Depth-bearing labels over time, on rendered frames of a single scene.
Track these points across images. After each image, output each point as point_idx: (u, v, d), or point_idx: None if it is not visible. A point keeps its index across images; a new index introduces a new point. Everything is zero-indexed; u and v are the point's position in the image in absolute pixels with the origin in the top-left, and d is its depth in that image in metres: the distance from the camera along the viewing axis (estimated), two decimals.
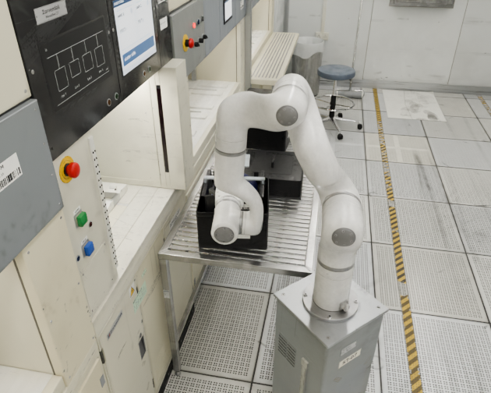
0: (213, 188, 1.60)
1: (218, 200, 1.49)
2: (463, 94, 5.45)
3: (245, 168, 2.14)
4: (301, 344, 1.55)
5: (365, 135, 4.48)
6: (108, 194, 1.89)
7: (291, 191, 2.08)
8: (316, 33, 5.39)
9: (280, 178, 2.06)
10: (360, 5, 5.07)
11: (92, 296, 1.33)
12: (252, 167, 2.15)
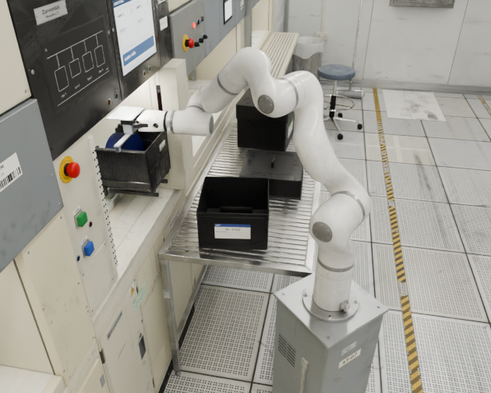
0: (135, 122, 1.61)
1: (168, 117, 1.59)
2: (463, 94, 5.45)
3: (245, 168, 2.14)
4: (301, 344, 1.55)
5: (365, 135, 4.48)
6: (108, 194, 1.89)
7: (291, 191, 2.08)
8: (316, 33, 5.39)
9: (280, 178, 2.06)
10: (360, 5, 5.07)
11: (92, 296, 1.33)
12: (252, 167, 2.15)
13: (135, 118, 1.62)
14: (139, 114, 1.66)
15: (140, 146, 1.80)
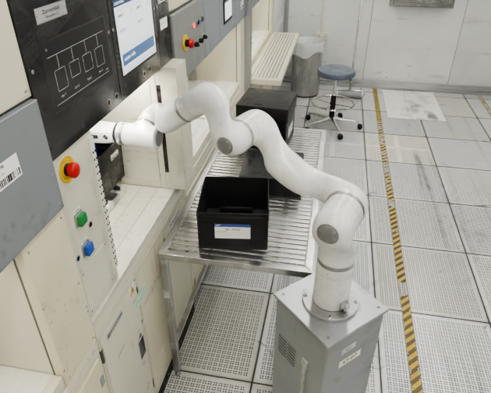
0: None
1: (117, 129, 1.63)
2: (463, 94, 5.45)
3: (245, 168, 2.14)
4: (301, 344, 1.55)
5: (365, 135, 4.48)
6: (108, 194, 1.89)
7: (291, 191, 2.08)
8: (316, 33, 5.39)
9: None
10: (360, 5, 5.07)
11: (92, 296, 1.33)
12: (252, 167, 2.15)
13: None
14: None
15: (95, 154, 1.84)
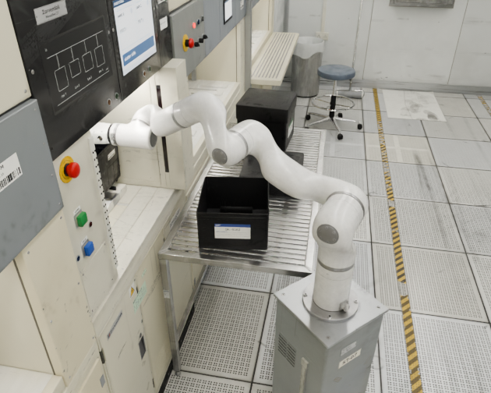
0: None
1: (111, 130, 1.64)
2: (463, 94, 5.45)
3: (245, 168, 2.14)
4: (301, 344, 1.55)
5: (365, 135, 4.48)
6: (108, 194, 1.89)
7: None
8: (316, 33, 5.39)
9: None
10: (360, 5, 5.07)
11: (92, 296, 1.33)
12: (252, 167, 2.15)
13: None
14: None
15: None
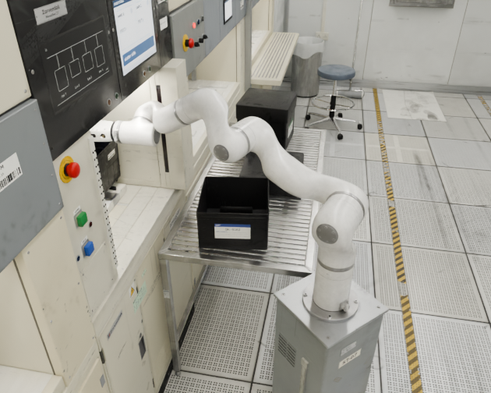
0: None
1: (114, 128, 1.64)
2: (463, 94, 5.45)
3: (245, 168, 2.14)
4: (301, 344, 1.55)
5: (365, 135, 4.48)
6: (108, 194, 1.89)
7: None
8: (316, 33, 5.39)
9: None
10: (360, 5, 5.07)
11: (92, 296, 1.33)
12: (252, 167, 2.15)
13: None
14: None
15: None
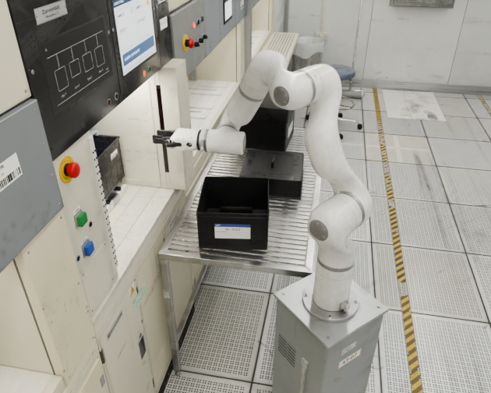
0: (168, 142, 1.61)
1: (202, 136, 1.60)
2: (463, 94, 5.45)
3: (245, 168, 2.14)
4: (301, 344, 1.55)
5: (365, 135, 4.48)
6: (108, 194, 1.89)
7: (291, 191, 2.08)
8: (316, 33, 5.39)
9: (280, 178, 2.06)
10: (360, 5, 5.07)
11: (92, 296, 1.33)
12: (252, 167, 2.15)
13: (169, 138, 1.63)
14: (171, 132, 1.67)
15: None
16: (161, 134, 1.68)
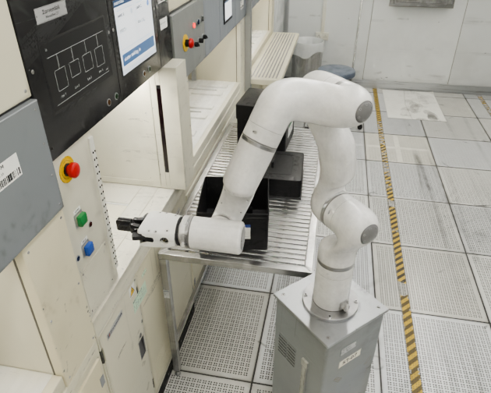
0: (136, 231, 1.15)
1: (182, 229, 1.12)
2: (463, 94, 5.45)
3: None
4: (301, 344, 1.55)
5: (365, 135, 4.48)
6: None
7: (291, 191, 2.08)
8: (316, 33, 5.39)
9: (280, 178, 2.06)
10: (360, 5, 5.07)
11: (92, 296, 1.33)
12: None
13: (137, 226, 1.16)
14: (139, 221, 1.18)
15: None
16: (124, 224, 1.19)
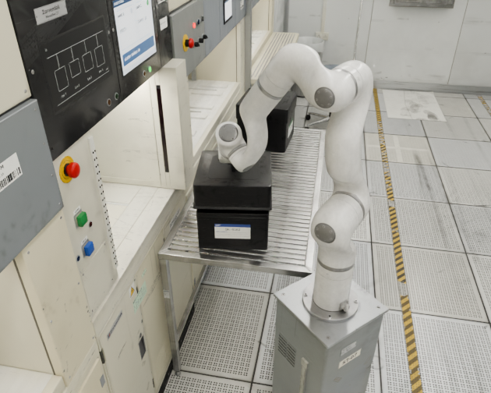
0: None
1: None
2: (463, 94, 5.45)
3: (200, 174, 1.70)
4: (301, 344, 1.55)
5: (365, 135, 4.48)
6: None
7: (259, 200, 1.65)
8: (316, 33, 5.39)
9: (245, 185, 1.63)
10: (360, 5, 5.07)
11: (92, 296, 1.33)
12: (209, 172, 1.71)
13: None
14: (230, 162, 1.69)
15: None
16: None
